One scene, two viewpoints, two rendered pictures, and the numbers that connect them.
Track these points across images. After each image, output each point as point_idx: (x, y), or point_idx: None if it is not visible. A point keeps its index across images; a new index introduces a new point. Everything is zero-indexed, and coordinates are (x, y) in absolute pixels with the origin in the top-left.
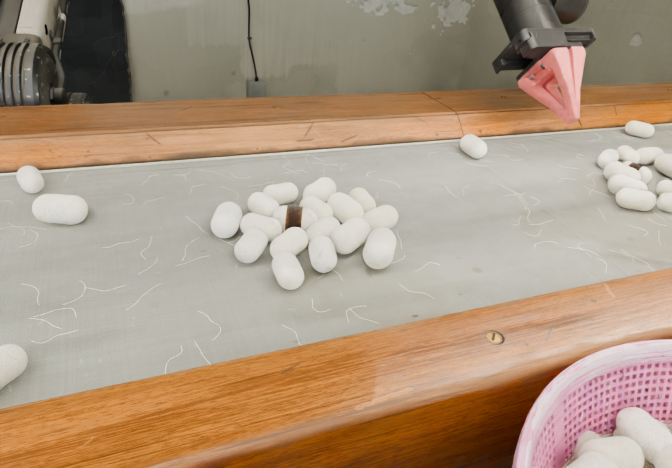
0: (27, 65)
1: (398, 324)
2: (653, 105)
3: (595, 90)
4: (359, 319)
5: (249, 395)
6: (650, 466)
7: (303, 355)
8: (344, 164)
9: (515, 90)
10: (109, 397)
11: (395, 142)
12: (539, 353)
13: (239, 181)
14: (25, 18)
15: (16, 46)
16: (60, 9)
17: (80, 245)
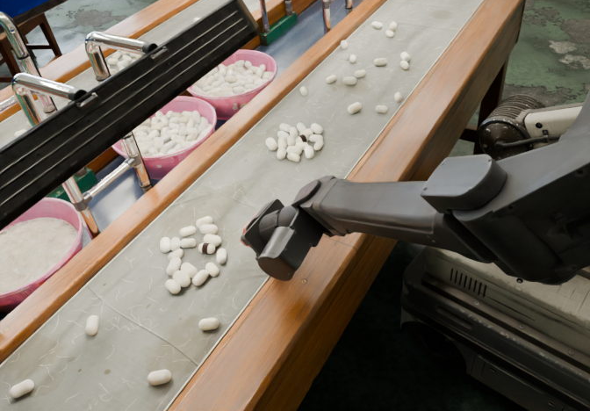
0: (489, 118)
1: (253, 136)
2: (200, 374)
3: (252, 368)
4: (262, 133)
5: (259, 101)
6: None
7: (257, 109)
8: None
9: (306, 305)
10: (277, 91)
11: None
12: (218, 131)
13: (342, 147)
14: (539, 113)
15: (507, 113)
16: None
17: (339, 111)
